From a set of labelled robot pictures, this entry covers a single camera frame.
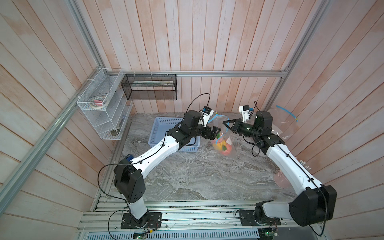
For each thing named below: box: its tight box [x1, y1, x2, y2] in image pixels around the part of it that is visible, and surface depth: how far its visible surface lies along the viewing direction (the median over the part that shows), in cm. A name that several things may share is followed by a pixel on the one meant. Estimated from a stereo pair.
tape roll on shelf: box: [90, 96, 109, 109], surface depth 75 cm
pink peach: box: [221, 142, 232, 156], surface depth 88 cm
